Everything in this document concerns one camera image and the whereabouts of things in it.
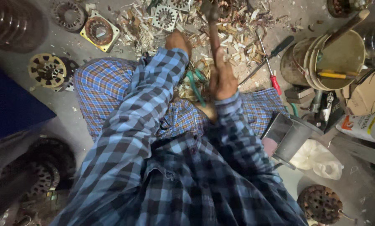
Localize red handled screwdriver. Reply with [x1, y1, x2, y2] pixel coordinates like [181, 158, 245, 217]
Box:
[256, 30, 282, 96]

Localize white plastic bag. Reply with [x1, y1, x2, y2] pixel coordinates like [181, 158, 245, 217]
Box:
[290, 139, 344, 181]

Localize brown cardboard piece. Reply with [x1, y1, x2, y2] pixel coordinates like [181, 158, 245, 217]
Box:
[342, 70, 375, 116]

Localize grey square stator core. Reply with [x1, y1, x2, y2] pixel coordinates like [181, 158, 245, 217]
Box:
[167, 0, 193, 12]
[152, 4, 179, 33]

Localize tangle of copper wire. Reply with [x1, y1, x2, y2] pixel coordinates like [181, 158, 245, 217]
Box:
[217, 0, 251, 19]

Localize yellow handled tool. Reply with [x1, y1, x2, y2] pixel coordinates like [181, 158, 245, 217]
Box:
[316, 69, 359, 80]

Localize person's left hand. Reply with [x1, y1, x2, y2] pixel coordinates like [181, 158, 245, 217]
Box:
[165, 30, 193, 59]

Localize rusty perforated round cover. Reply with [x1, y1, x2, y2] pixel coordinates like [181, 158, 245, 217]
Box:
[297, 185, 344, 225]

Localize beige slotted motor cover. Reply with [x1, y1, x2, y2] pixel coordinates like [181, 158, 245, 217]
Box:
[28, 53, 67, 89]

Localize dark bowl of copper wire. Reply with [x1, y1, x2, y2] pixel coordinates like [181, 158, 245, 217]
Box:
[327, 0, 373, 18]

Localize blue box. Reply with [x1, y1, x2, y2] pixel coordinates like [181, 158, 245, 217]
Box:
[0, 58, 57, 147]

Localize shiny metal box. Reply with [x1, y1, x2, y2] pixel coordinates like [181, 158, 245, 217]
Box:
[261, 112, 324, 170]

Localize grey metal blocks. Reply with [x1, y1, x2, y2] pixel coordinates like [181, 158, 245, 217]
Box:
[284, 86, 316, 105]

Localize yellow square motor stator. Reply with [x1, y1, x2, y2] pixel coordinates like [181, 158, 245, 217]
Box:
[80, 10, 121, 53]

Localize stack of dirty plastic buckets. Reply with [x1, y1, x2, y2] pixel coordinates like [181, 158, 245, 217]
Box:
[280, 30, 366, 91]

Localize black handled screwdriver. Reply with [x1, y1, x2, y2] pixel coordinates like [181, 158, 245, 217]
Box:
[238, 35, 295, 86]

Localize wooden handled hammer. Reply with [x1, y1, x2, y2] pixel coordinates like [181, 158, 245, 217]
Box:
[200, 0, 226, 68]

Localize green handled pliers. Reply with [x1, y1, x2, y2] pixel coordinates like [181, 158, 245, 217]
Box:
[186, 69, 208, 108]

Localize dark ribbed round housing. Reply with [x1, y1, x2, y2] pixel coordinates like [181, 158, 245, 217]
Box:
[0, 0, 49, 54]

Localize round rusty motor stator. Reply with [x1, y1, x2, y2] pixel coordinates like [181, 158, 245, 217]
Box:
[50, 0, 87, 33]

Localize wooden stick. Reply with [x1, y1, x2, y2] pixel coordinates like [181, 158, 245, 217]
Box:
[321, 9, 370, 51]

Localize black fan motor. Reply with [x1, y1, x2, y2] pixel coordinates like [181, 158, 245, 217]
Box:
[0, 137, 77, 201]

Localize white printed sack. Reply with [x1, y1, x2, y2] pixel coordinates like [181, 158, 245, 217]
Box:
[336, 100, 375, 146]

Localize grey metal pipe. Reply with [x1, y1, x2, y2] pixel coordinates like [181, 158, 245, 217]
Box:
[310, 89, 324, 113]

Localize person's right hand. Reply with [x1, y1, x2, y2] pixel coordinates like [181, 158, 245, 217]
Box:
[208, 47, 240, 101]

